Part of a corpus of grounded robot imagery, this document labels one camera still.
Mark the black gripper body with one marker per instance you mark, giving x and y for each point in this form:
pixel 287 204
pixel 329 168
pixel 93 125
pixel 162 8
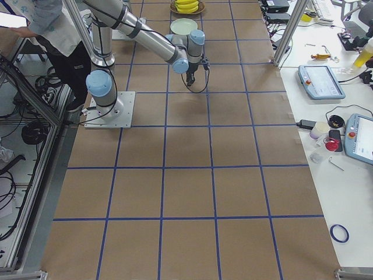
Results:
pixel 193 69

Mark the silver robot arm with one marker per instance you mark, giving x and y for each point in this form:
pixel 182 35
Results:
pixel 183 52

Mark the light green plate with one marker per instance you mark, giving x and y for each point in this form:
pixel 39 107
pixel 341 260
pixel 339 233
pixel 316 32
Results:
pixel 183 26

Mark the brown wicker basket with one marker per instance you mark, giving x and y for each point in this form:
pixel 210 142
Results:
pixel 200 10

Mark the yellow banana bunch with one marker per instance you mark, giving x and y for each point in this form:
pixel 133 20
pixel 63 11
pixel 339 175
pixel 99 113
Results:
pixel 186 6

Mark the black power adapter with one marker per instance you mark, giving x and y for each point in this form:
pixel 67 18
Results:
pixel 306 124

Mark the blue teach pendant far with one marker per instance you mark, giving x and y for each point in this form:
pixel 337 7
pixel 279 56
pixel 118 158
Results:
pixel 320 82

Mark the blue teach pendant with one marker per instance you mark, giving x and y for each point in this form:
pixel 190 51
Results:
pixel 320 82
pixel 358 138

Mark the gold metal tool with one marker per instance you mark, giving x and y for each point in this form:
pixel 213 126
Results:
pixel 320 56

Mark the person in white shirt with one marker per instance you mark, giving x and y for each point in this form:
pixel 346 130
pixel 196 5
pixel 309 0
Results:
pixel 50 26

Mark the red emergency button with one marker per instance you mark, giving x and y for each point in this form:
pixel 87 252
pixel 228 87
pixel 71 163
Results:
pixel 333 145

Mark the blue teach pendant near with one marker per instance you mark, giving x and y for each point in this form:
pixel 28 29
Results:
pixel 358 138

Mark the blue tape roll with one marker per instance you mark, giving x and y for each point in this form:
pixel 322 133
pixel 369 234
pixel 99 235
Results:
pixel 339 233

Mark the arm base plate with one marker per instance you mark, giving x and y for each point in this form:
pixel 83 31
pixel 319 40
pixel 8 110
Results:
pixel 130 26
pixel 111 118

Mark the aluminium frame post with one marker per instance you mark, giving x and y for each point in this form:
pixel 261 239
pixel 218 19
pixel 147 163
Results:
pixel 295 17

